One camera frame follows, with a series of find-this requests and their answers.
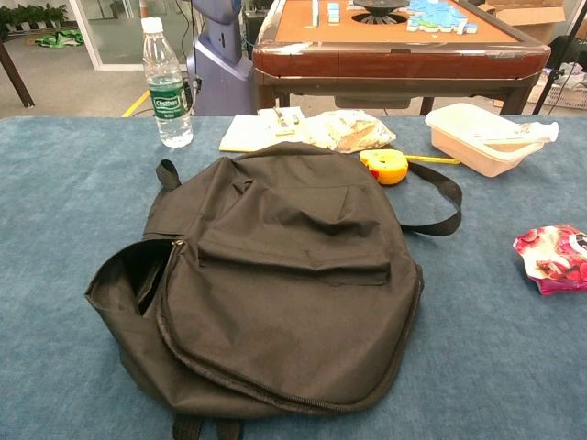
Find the dark wooden table leg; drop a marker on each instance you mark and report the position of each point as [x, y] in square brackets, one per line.
[16, 78]

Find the white toothpaste tube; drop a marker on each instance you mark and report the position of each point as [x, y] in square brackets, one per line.
[541, 133]

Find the cardboard box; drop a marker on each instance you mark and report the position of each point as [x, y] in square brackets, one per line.
[527, 18]

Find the clear plastic water bottle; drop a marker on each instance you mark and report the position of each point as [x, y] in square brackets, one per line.
[167, 105]

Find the pale yellow paper pad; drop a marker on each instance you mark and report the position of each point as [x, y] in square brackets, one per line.
[243, 135]

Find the black tripod stand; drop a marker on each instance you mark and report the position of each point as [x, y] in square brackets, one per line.
[556, 73]

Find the blue mahjong tile pile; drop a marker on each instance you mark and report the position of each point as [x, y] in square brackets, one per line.
[435, 16]

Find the red pink snack pouch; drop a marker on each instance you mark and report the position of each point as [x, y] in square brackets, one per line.
[550, 261]

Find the brown mahjong table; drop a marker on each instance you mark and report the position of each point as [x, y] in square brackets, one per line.
[390, 62]

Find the white plastic basket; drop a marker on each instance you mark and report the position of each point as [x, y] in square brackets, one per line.
[564, 94]

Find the green cloth on floor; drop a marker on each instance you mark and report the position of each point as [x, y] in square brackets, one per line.
[59, 39]

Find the black fabric backpack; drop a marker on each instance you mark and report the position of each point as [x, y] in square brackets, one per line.
[275, 298]

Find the beige plastic food container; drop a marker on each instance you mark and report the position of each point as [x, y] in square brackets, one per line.
[458, 133]

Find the razor in blister card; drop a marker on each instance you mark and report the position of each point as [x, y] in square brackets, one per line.
[284, 121]

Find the bread in clear bag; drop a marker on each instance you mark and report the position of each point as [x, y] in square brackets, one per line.
[353, 130]

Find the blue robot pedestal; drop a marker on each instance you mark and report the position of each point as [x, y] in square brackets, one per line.
[215, 69]

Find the yellow tape measure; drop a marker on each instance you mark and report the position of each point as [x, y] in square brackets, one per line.
[387, 167]

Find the blue felt table cloth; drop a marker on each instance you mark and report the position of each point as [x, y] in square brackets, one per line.
[69, 206]

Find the row of potted plants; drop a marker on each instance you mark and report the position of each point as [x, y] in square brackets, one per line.
[27, 14]

